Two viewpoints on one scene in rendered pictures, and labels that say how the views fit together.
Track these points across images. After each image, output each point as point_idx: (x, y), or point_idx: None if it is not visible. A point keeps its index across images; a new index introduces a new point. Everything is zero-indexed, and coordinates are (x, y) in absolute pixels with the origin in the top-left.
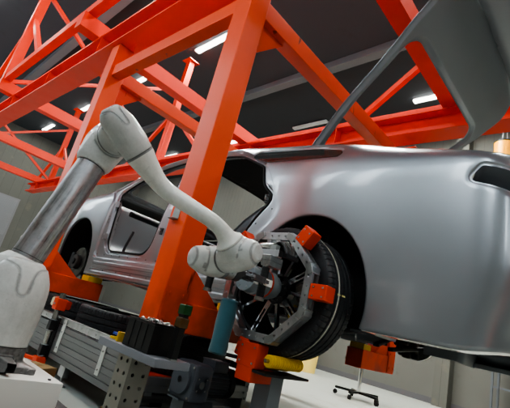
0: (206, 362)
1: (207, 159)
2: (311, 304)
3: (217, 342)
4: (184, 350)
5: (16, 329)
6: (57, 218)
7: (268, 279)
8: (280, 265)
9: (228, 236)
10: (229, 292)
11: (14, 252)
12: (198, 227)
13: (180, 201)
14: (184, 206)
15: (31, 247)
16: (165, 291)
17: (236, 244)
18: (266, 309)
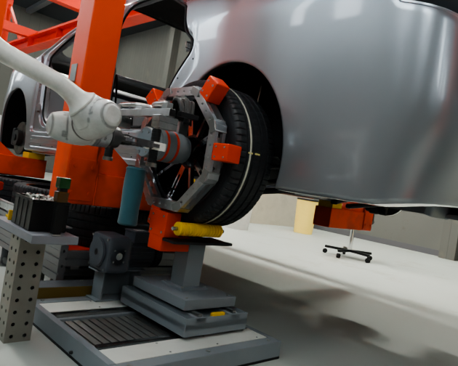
0: (127, 233)
1: (99, 3)
2: (217, 166)
3: (124, 213)
4: (111, 223)
5: None
6: None
7: (159, 142)
8: (174, 125)
9: (76, 99)
10: (141, 160)
11: None
12: (99, 88)
13: (14, 62)
14: (20, 67)
15: None
16: (69, 164)
17: (86, 106)
18: (181, 175)
